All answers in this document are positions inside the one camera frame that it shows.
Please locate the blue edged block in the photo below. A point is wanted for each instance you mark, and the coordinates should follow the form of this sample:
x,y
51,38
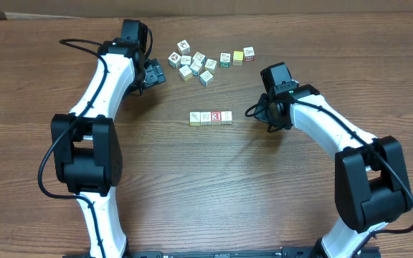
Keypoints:
x,y
196,67
199,57

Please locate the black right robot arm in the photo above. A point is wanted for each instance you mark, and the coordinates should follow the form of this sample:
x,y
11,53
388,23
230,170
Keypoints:
x,y
372,191

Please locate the red e block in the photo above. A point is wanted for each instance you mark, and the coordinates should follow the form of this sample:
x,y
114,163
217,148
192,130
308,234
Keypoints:
x,y
226,117
216,118

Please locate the small rear centre block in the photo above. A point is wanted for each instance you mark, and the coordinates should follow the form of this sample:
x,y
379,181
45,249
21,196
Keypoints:
x,y
186,60

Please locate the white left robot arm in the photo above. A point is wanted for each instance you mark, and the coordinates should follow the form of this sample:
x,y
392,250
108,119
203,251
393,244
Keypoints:
x,y
85,146

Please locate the blue edged rear block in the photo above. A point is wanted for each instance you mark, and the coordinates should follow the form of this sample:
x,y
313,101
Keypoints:
x,y
199,57

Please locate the far rear cluster block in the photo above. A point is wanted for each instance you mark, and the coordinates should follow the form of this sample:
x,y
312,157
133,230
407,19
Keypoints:
x,y
183,47

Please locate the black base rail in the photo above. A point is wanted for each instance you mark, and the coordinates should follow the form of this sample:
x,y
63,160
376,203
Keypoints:
x,y
210,254

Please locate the yellow top hand block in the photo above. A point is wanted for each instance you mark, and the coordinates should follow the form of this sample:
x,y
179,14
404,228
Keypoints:
x,y
237,58

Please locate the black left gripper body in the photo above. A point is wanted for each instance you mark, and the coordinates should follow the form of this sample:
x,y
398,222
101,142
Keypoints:
x,y
153,72

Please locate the yellow top picture block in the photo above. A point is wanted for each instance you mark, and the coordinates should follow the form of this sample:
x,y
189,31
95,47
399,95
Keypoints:
x,y
205,118

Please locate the blue edged centre block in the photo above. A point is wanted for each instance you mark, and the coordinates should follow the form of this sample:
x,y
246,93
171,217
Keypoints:
x,y
196,67

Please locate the far left cluster block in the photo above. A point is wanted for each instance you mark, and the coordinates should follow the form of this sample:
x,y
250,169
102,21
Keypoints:
x,y
174,59

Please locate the green B letter block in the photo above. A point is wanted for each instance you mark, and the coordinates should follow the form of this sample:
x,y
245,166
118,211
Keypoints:
x,y
225,59

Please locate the red E block front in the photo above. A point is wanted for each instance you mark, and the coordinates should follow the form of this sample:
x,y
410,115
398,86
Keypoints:
x,y
216,118

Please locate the brown cardboard backdrop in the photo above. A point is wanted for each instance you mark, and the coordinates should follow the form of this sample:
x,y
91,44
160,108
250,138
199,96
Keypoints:
x,y
32,9

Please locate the plain wooden picture block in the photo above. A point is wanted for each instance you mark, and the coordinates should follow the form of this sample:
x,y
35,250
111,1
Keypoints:
x,y
194,118

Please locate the yellow G letter block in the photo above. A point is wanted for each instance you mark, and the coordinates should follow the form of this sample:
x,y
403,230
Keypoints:
x,y
185,73

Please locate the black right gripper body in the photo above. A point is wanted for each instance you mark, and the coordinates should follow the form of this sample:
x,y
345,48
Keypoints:
x,y
264,113

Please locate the red number 3 block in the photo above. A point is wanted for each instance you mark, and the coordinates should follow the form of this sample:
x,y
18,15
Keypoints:
x,y
249,54

